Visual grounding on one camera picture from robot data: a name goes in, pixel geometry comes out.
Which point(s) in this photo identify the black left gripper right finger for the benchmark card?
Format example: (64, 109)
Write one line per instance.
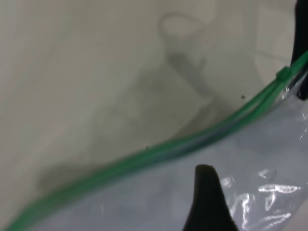
(300, 29)

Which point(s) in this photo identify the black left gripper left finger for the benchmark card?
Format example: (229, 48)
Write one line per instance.
(207, 199)

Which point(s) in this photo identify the green zipper slider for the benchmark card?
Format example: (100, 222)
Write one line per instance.
(284, 75)

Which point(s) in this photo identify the clear plastic green zip bag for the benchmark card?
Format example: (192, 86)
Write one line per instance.
(240, 149)

